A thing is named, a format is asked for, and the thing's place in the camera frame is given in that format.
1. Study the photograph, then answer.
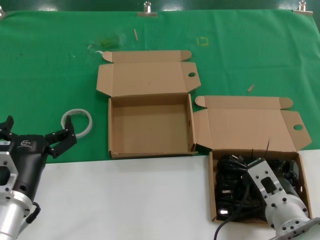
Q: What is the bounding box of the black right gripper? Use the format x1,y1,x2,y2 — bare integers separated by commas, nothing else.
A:
251,137,299,199

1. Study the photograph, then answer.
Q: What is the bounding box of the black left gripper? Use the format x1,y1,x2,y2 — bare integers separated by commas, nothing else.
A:
0,115,78,201

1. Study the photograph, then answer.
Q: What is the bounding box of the black power cable bundle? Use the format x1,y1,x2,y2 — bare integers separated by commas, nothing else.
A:
215,154,300,222

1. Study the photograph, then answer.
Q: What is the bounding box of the open brown cardboard box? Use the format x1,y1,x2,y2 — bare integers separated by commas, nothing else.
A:
192,95,313,223
95,49,202,159

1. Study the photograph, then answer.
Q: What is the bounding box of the clear tape roll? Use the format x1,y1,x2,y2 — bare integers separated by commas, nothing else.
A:
61,108,94,139

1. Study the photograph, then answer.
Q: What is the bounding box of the crumpled clear tape scrap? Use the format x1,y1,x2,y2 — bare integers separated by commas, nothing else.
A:
87,34,126,50

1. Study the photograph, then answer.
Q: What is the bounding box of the metal binder clip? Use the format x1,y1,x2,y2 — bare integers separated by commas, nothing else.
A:
292,0,314,16
136,0,159,18

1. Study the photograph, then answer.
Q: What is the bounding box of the silver right camera mount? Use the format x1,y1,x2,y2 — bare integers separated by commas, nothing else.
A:
246,157,288,203

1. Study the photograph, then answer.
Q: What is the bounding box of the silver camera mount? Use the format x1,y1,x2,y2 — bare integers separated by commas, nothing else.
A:
246,157,288,203
0,141,20,201

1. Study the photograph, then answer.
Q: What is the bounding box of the silver left camera mount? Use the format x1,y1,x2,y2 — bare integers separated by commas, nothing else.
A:
0,141,20,201

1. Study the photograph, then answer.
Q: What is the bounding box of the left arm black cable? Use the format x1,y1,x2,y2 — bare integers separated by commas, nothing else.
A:
24,201,41,225

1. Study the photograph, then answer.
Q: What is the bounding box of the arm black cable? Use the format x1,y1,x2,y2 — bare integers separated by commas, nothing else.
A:
24,201,41,225
213,216,242,240

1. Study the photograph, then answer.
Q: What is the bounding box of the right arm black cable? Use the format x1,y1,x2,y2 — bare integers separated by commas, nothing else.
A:
213,216,242,240

